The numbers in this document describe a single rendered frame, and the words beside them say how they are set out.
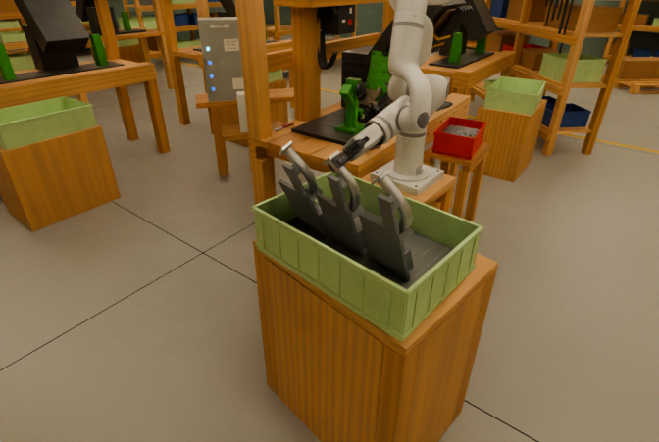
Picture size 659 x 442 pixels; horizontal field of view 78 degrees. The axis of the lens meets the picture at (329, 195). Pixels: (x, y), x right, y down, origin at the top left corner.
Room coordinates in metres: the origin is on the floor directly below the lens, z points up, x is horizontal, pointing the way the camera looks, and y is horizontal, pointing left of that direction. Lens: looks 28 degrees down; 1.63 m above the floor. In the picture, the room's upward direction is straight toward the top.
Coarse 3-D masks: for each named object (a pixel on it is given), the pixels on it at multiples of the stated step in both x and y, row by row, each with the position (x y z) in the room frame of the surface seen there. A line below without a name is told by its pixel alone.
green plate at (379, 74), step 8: (376, 56) 2.37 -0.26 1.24; (376, 64) 2.35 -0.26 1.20; (384, 64) 2.32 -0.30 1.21; (376, 72) 2.34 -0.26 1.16; (384, 72) 2.31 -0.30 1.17; (368, 80) 2.35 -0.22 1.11; (376, 80) 2.32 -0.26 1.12; (384, 80) 2.29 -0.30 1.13; (368, 88) 2.34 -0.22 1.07; (376, 88) 2.31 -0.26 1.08
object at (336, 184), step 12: (336, 180) 0.98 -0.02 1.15; (336, 192) 1.00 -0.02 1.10; (324, 204) 1.09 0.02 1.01; (336, 204) 1.03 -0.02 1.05; (324, 216) 1.13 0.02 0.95; (336, 216) 1.06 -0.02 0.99; (348, 216) 1.00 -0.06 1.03; (336, 228) 1.09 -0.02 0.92; (348, 228) 1.03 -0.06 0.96; (360, 228) 1.09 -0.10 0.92; (336, 240) 1.13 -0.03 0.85; (348, 240) 1.06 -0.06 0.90; (360, 240) 1.08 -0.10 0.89; (360, 252) 1.03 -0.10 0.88
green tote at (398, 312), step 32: (384, 192) 1.29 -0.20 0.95; (256, 224) 1.16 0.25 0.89; (288, 224) 1.06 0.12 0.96; (416, 224) 1.20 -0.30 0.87; (448, 224) 1.12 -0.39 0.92; (288, 256) 1.05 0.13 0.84; (320, 256) 0.96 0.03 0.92; (448, 256) 0.90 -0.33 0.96; (320, 288) 0.96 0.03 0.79; (352, 288) 0.87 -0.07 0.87; (384, 288) 0.80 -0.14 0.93; (416, 288) 0.77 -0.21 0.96; (448, 288) 0.93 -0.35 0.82; (384, 320) 0.79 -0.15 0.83; (416, 320) 0.80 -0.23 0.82
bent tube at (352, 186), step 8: (336, 152) 1.04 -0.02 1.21; (328, 160) 1.03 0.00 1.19; (336, 168) 1.03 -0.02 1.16; (344, 168) 1.03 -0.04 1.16; (344, 176) 1.02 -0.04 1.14; (352, 176) 1.02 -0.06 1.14; (352, 184) 1.01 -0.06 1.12; (352, 192) 1.01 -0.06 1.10; (360, 192) 1.02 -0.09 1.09; (352, 200) 1.02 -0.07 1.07; (360, 200) 1.02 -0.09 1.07; (352, 208) 1.04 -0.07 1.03
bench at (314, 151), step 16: (272, 128) 2.19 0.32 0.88; (288, 128) 2.19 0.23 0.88; (256, 144) 2.02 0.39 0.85; (272, 144) 1.96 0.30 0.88; (304, 144) 1.95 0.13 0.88; (320, 144) 1.95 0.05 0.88; (336, 144) 1.95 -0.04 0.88; (256, 160) 2.03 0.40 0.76; (272, 160) 2.07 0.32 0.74; (288, 160) 2.00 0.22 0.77; (304, 160) 1.94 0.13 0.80; (320, 160) 1.78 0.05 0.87; (256, 176) 2.04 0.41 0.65; (272, 176) 2.06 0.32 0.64; (256, 192) 2.04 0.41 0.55; (272, 192) 2.05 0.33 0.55
